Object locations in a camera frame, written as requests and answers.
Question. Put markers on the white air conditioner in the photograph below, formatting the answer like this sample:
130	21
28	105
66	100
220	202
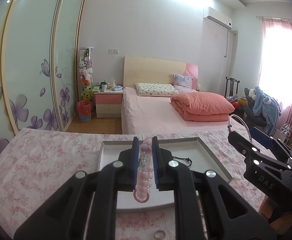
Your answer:
218	18

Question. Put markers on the plush toy display tube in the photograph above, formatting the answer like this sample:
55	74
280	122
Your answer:
85	73

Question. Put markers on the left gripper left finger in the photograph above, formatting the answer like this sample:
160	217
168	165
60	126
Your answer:
84	207

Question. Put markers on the dark wooden chair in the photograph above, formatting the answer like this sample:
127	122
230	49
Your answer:
232	86

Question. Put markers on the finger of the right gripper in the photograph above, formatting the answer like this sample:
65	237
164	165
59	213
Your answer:
245	147
279	149

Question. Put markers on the floral pink bedsheet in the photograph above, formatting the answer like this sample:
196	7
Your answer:
37	162

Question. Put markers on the red lined waste basket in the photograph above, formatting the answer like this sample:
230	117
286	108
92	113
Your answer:
84	108

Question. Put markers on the glass sliding wardrobe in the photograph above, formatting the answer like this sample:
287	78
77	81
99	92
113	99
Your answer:
38	50

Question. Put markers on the folded coral quilt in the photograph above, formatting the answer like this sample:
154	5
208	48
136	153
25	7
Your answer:
202	106

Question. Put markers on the floral white pillow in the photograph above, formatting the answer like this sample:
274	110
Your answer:
155	89

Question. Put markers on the purple patterned pillow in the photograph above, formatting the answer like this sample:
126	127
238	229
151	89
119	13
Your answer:
182	83

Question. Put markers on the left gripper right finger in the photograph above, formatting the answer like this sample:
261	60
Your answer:
206	206

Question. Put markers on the pink nightstand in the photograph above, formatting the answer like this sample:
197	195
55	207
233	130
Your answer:
108	103

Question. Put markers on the blue plush robe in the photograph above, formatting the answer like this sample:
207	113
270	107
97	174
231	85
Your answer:
265	109

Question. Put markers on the bed with beige headboard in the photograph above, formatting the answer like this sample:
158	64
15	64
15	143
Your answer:
156	115

